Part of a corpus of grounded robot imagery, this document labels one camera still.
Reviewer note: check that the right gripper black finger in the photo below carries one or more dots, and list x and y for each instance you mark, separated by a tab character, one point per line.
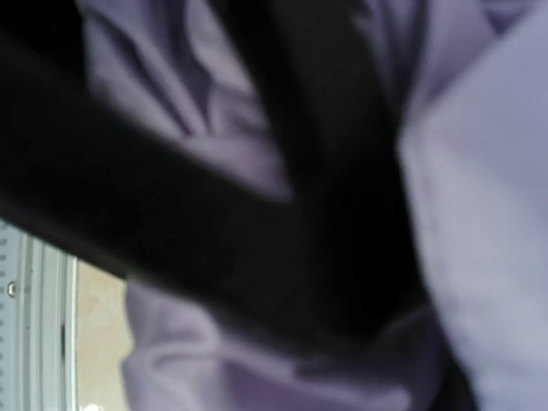
324	271

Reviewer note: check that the lavender folding umbrella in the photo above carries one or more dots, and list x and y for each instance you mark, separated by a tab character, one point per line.
471	80

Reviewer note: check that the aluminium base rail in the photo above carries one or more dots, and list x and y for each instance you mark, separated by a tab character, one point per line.
38	324

